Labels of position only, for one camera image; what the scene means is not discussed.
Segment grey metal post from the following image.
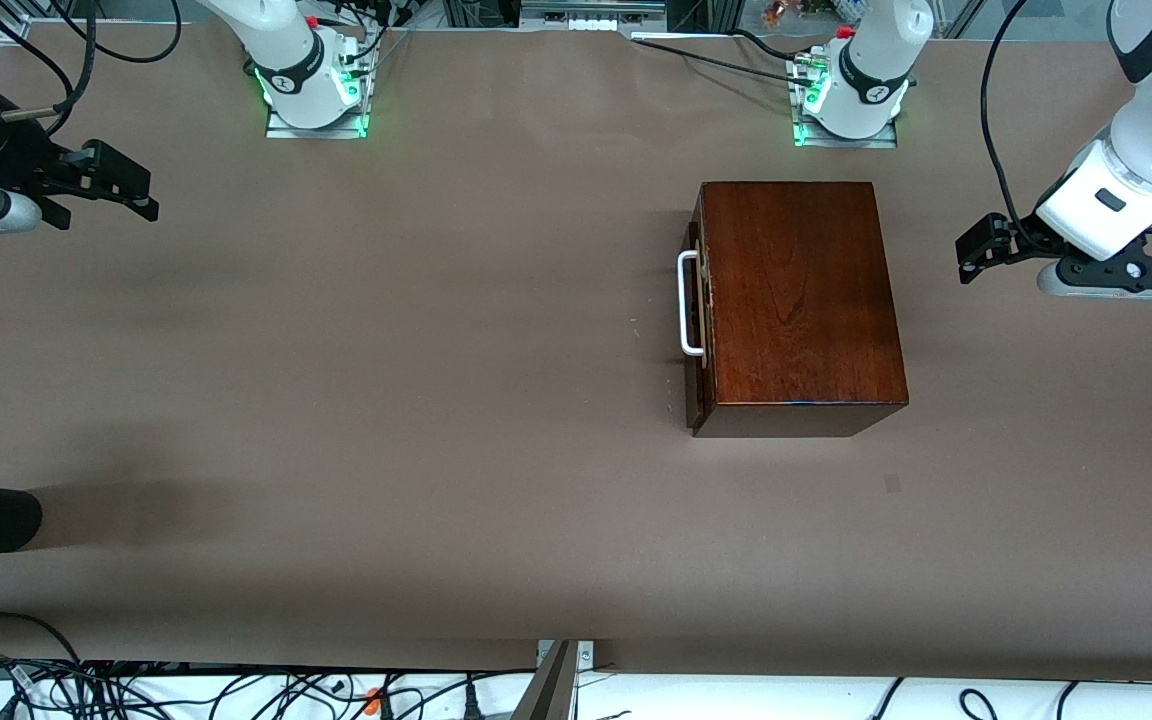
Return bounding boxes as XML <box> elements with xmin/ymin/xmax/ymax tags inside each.
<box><xmin>511</xmin><ymin>640</ymin><xmax>579</xmax><ymax>720</ymax></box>

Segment white lower shelf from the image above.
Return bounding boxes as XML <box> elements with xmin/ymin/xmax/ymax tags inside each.
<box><xmin>0</xmin><ymin>668</ymin><xmax>1152</xmax><ymax>720</ymax></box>

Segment dark brown wooden cabinet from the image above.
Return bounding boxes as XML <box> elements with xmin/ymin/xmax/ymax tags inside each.
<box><xmin>686</xmin><ymin>181</ymin><xmax>910</xmax><ymax>439</ymax></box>

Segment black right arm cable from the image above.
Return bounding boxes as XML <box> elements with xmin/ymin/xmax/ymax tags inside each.
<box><xmin>0</xmin><ymin>0</ymin><xmax>184</xmax><ymax>141</ymax></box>

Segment black cable tangle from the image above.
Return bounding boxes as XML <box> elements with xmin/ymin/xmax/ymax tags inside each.
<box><xmin>0</xmin><ymin>610</ymin><xmax>537</xmax><ymax>720</ymax></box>

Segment white power strip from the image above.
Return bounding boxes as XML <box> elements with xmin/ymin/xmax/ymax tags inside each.
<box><xmin>519</xmin><ymin>0</ymin><xmax>669</xmax><ymax>31</ymax></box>

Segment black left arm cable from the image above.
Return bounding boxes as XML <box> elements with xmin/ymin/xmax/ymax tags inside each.
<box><xmin>979</xmin><ymin>0</ymin><xmax>1032</xmax><ymax>229</ymax></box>

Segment small metal corner bracket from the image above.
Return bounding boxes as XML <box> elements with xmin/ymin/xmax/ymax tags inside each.
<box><xmin>536</xmin><ymin>640</ymin><xmax>597</xmax><ymax>671</ymax></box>

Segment metal base plate left arm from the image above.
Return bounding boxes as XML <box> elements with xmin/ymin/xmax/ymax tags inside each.
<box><xmin>788</xmin><ymin>50</ymin><xmax>900</xmax><ymax>150</ymax></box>

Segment black cable on table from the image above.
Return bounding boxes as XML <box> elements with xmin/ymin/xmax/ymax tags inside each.
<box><xmin>631</xmin><ymin>30</ymin><xmax>817</xmax><ymax>86</ymax></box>

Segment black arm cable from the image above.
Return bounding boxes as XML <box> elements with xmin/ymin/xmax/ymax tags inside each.
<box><xmin>0</xmin><ymin>0</ymin><xmax>184</xmax><ymax>141</ymax></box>
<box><xmin>979</xmin><ymin>0</ymin><xmax>1032</xmax><ymax>229</ymax></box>

